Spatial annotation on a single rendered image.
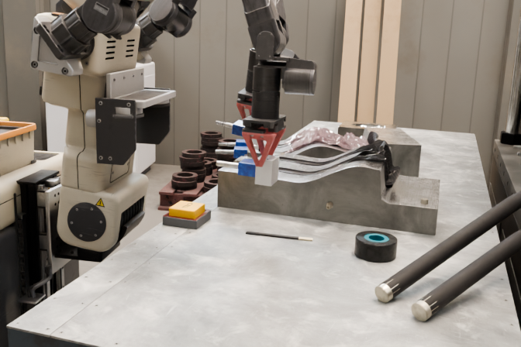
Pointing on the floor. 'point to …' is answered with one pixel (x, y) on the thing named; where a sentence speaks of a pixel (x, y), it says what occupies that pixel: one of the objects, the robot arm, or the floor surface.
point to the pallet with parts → (196, 171)
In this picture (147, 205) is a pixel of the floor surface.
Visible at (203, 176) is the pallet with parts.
